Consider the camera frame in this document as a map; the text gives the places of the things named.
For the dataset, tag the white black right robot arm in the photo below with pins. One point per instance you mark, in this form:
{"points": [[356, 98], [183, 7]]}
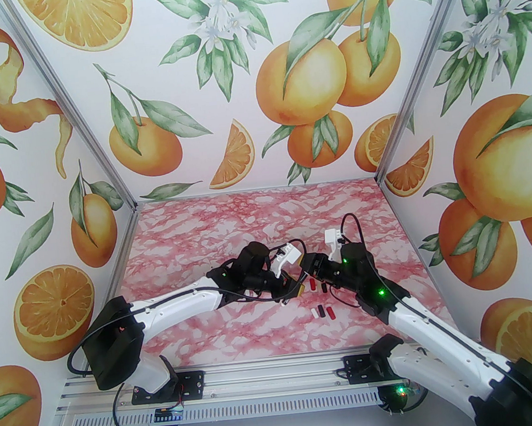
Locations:
{"points": [[439, 334]]}

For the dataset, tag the small lit electronics board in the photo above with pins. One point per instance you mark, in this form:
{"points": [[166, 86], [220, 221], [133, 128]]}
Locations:
{"points": [[402, 390]]}

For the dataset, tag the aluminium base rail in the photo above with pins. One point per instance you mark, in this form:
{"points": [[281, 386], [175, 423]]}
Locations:
{"points": [[264, 377]]}

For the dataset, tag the small blue circuit board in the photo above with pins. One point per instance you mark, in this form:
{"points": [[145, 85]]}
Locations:
{"points": [[167, 415]]}

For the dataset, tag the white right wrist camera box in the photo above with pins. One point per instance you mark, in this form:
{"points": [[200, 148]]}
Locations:
{"points": [[332, 238]]}

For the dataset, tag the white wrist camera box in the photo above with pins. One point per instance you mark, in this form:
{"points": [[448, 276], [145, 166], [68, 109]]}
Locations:
{"points": [[289, 254], [332, 238]]}

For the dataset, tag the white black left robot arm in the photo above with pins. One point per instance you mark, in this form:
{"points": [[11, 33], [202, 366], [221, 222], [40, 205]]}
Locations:
{"points": [[176, 304]]}

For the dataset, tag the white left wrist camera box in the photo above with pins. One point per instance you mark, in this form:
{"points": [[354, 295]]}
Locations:
{"points": [[289, 254]]}

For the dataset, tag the aluminium frame post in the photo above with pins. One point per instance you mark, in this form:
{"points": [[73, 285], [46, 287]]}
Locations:
{"points": [[73, 109], [422, 73]]}

